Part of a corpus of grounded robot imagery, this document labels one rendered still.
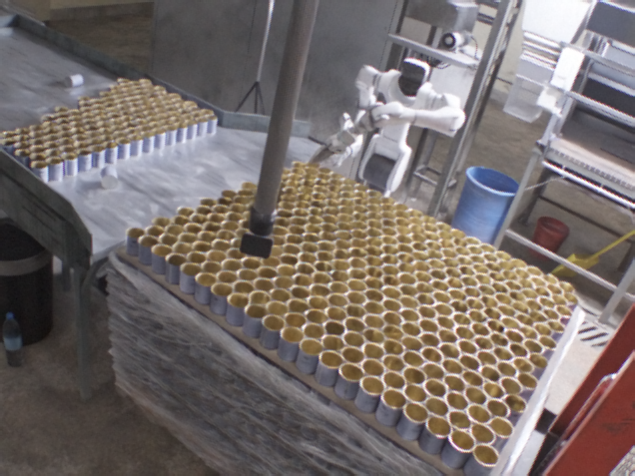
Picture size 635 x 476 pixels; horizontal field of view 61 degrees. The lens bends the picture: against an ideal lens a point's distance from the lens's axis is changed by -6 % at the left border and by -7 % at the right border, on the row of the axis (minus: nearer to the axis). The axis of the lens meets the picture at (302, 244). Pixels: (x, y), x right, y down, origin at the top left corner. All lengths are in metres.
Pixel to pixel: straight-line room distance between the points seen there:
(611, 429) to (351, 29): 3.46
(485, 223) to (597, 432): 3.25
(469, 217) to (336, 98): 1.41
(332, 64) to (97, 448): 3.15
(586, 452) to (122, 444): 2.00
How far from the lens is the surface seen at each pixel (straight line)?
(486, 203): 4.57
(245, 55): 5.02
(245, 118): 3.11
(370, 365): 1.66
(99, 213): 2.28
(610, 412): 1.53
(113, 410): 2.94
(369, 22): 4.29
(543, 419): 2.23
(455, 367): 1.76
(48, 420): 2.92
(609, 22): 4.16
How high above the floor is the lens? 2.29
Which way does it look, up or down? 33 degrees down
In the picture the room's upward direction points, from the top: 14 degrees clockwise
